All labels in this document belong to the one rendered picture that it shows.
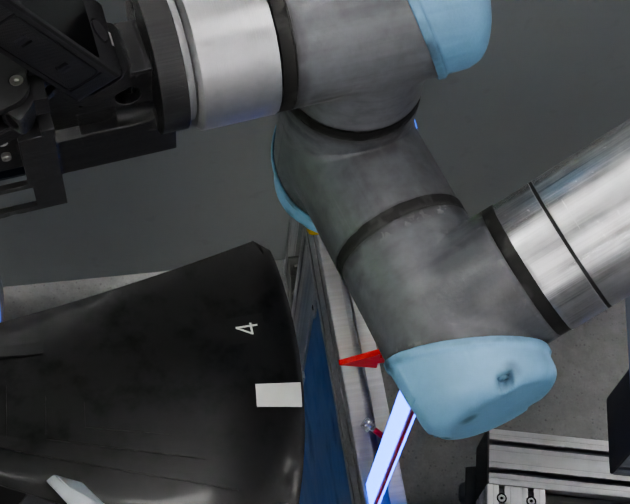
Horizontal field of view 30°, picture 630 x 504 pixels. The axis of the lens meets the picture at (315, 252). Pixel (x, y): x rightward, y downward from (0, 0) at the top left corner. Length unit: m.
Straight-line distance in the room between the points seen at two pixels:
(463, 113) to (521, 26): 0.21
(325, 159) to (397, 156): 0.04
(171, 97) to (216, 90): 0.02
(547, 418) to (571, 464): 0.29
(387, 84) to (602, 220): 0.12
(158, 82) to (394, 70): 0.11
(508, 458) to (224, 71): 1.38
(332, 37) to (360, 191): 0.10
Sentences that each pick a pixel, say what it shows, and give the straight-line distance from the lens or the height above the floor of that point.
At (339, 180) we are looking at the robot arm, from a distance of 0.61.
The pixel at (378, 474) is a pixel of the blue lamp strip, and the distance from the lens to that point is 1.05.
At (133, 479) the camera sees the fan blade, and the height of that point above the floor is 1.18.
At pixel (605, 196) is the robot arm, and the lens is 0.57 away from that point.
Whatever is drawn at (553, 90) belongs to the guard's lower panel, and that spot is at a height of 0.51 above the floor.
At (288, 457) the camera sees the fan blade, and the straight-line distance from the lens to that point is 0.81.
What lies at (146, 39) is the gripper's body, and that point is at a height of 1.51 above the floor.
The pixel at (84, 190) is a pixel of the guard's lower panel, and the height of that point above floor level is 0.34.
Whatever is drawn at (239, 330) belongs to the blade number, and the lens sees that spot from 0.82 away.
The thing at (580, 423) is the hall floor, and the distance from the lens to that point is 2.16.
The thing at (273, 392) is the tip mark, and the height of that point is 1.17.
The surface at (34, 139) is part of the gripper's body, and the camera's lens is 0.53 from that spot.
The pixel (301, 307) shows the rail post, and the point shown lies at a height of 0.65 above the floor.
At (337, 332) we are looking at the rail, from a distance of 1.19.
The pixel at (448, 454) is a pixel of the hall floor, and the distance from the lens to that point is 2.08.
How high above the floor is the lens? 1.92
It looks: 60 degrees down
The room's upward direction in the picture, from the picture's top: 9 degrees clockwise
